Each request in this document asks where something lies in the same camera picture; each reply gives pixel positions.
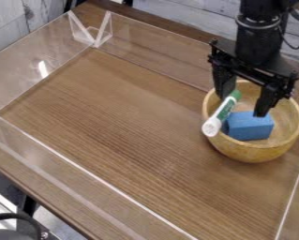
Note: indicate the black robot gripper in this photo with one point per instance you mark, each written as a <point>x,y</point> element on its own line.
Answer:
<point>251,57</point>

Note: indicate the green Expo marker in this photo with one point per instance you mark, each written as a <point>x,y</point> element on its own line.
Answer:
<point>215,121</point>

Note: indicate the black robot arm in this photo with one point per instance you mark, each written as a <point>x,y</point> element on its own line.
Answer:
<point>263,9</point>

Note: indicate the brown wooden bowl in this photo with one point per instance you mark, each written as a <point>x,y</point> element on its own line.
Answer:
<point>259,150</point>

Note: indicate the blue rectangular block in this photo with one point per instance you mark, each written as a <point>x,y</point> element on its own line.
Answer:
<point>246,127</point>

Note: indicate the clear acrylic corner bracket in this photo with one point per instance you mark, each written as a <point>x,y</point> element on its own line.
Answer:
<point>91,35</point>

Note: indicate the black metal table frame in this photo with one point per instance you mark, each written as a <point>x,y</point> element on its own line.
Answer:
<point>18,206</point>

